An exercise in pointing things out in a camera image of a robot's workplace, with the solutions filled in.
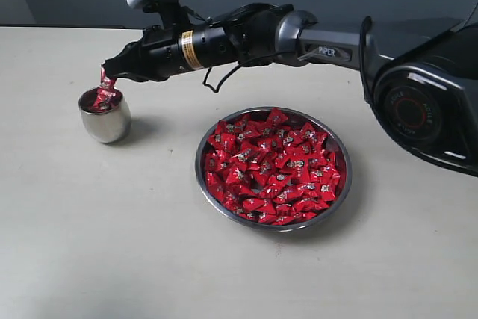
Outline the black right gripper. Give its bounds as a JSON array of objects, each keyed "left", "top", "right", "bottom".
[{"left": 102, "top": 25, "right": 187, "bottom": 82}]

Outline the red candy dangling from gripper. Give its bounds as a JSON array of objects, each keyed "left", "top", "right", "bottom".
[{"left": 96, "top": 67, "right": 117, "bottom": 101}]

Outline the red candy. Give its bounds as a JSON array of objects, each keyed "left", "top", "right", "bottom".
[{"left": 83, "top": 88, "right": 122, "bottom": 114}]

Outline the stainless steel plate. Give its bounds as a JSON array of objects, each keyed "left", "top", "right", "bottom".
[{"left": 195, "top": 107, "right": 352, "bottom": 232}]

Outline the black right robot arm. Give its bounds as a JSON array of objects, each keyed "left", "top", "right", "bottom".
[{"left": 102, "top": 3, "right": 477, "bottom": 176}]

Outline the stainless steel cup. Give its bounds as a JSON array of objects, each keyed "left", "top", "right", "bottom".
[{"left": 78, "top": 87, "right": 131, "bottom": 143}]

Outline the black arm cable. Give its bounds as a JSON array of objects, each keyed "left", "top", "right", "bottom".
[{"left": 202, "top": 66, "right": 247, "bottom": 95}]

